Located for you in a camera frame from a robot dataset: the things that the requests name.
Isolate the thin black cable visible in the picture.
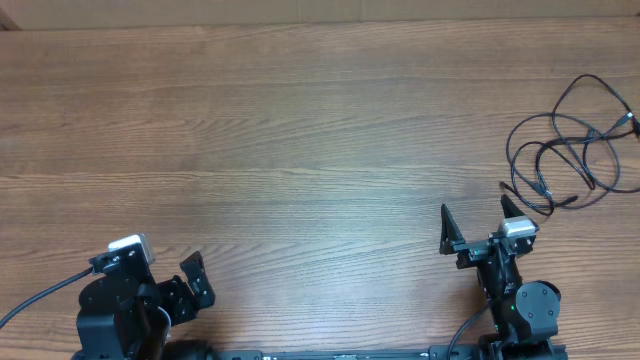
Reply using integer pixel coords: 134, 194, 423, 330
498, 73, 640, 207

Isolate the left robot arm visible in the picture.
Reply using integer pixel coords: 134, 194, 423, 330
73, 244, 216, 360

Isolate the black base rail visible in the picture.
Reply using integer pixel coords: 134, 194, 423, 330
164, 339, 569, 360

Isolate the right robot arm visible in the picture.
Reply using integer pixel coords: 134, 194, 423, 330
429, 196, 568, 360

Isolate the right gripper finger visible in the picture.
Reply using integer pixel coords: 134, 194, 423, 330
439, 204, 468, 255
500, 194, 524, 219

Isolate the black cable silver plug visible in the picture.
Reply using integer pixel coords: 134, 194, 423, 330
533, 112, 636, 201

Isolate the black usb cable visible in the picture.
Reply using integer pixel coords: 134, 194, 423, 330
505, 112, 640, 217

